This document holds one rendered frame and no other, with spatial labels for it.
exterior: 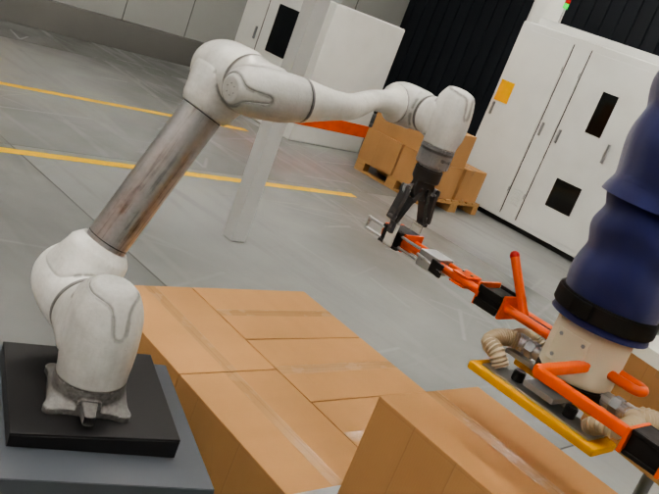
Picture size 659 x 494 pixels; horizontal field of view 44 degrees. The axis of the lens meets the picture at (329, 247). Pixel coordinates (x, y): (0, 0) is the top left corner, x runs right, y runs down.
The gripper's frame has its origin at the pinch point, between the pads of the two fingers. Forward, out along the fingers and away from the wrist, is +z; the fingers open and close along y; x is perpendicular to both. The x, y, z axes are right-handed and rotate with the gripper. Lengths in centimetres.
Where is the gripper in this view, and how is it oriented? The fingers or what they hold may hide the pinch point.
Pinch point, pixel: (401, 236)
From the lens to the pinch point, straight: 219.7
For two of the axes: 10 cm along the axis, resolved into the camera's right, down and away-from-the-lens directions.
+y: 7.2, 0.6, 6.9
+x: -6.0, -4.4, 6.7
